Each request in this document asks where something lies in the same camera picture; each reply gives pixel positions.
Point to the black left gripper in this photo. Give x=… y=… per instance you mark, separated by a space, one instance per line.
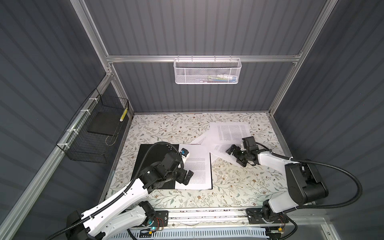
x=187 y=177

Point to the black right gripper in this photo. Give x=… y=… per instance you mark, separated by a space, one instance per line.
x=231 y=149

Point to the white paper sheet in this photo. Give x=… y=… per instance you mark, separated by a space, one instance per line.
x=219 y=151

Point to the black white file folder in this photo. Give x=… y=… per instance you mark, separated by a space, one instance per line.
x=157 y=154

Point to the printed paper sheet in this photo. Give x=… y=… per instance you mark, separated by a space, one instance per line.
x=228 y=133
x=199 y=162

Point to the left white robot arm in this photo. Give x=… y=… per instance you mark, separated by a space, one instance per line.
x=127 y=208

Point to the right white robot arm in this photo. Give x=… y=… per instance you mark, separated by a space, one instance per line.
x=304 y=182

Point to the printed paper sheet back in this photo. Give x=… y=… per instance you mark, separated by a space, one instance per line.
x=228 y=133

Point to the markers in white basket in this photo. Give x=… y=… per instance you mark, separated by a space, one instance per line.
x=232 y=79

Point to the yellow marker in basket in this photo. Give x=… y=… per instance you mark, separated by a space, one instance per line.
x=123 y=114

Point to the black pad in basket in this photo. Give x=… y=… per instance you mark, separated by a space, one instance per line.
x=104 y=124

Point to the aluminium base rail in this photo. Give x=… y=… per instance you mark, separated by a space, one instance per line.
x=207 y=219

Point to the white wire basket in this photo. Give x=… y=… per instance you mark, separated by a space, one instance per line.
x=189 y=71

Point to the black wire basket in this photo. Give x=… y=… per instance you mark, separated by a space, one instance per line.
x=79 y=145

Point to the aluminium frame post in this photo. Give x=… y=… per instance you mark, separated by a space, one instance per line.
x=112 y=77

